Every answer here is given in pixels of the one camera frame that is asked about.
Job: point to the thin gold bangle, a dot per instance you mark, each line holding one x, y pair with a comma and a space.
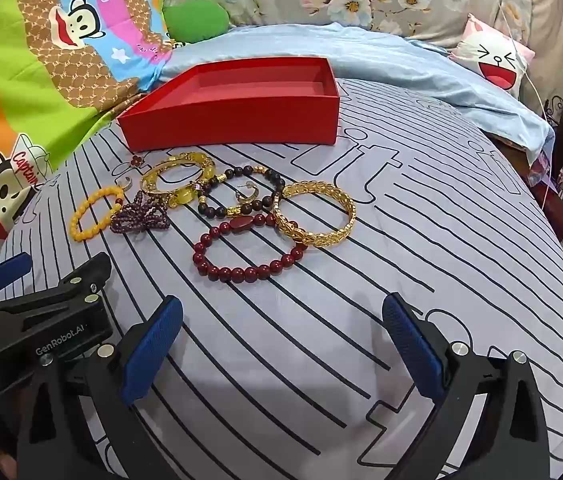
147, 185

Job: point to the white bunny face cushion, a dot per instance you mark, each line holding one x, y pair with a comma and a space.
496, 60

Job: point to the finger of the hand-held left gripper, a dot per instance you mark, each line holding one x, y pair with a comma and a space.
9, 270
81, 275

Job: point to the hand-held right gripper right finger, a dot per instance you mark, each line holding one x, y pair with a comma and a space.
411, 355

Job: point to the cartoon monkey printed blanket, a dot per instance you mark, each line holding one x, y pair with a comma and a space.
36, 85

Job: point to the gold hoop earring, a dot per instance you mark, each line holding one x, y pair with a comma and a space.
250, 187
122, 180

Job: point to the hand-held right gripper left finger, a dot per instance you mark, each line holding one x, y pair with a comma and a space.
154, 355

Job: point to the red cardboard box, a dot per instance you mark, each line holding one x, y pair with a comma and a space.
241, 120

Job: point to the light blue pillow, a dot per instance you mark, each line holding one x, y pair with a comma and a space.
386, 60

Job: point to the green pillow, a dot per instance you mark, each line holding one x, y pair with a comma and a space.
196, 22

